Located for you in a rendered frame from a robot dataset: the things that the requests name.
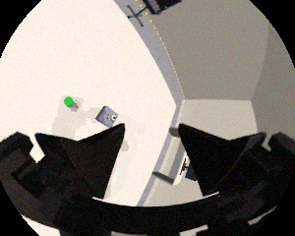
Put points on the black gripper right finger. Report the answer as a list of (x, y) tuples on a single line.
[(213, 157)]

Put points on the grey square block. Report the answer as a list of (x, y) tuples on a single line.
[(102, 116)]

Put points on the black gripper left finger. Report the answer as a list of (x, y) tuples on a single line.
[(92, 158)]

